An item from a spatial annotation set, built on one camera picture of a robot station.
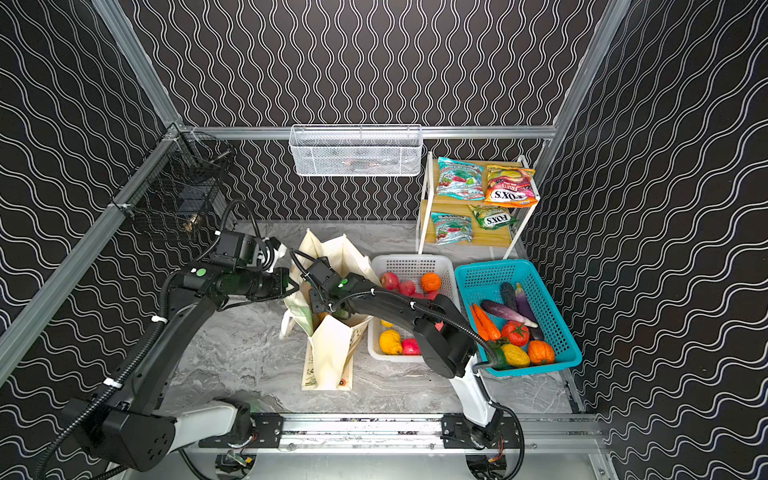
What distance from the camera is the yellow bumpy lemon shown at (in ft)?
2.73

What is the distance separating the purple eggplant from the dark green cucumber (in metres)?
0.01

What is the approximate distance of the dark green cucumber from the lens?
0.95 m

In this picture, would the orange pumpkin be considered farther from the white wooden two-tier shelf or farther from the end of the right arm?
the end of the right arm

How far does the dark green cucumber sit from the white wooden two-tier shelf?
0.33 feet

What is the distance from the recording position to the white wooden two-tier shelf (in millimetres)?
801
